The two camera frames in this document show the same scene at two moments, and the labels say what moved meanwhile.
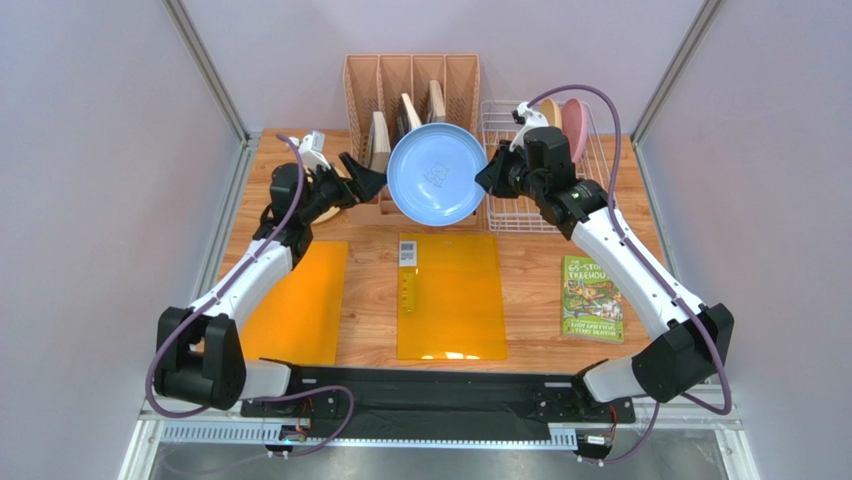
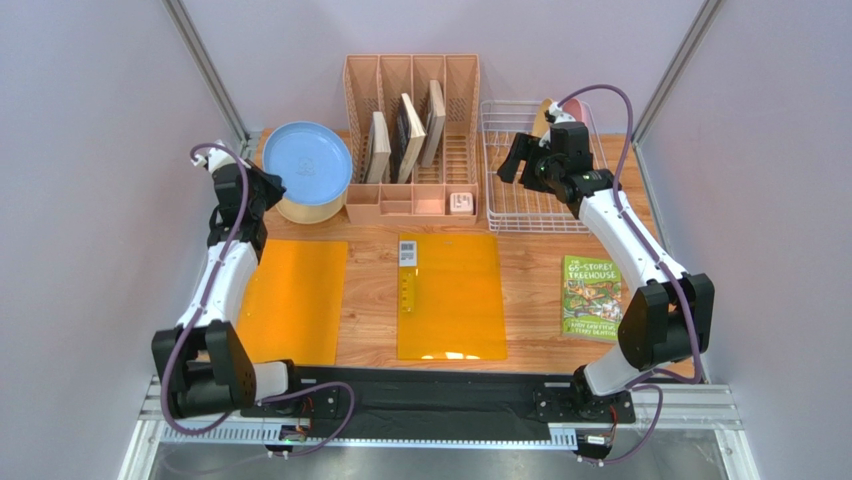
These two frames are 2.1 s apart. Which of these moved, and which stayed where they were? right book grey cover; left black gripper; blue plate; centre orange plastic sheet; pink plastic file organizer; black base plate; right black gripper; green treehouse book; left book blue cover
Moved: left black gripper; right black gripper; blue plate
Stayed: left book blue cover; black base plate; right book grey cover; pink plastic file organizer; green treehouse book; centre orange plastic sheet
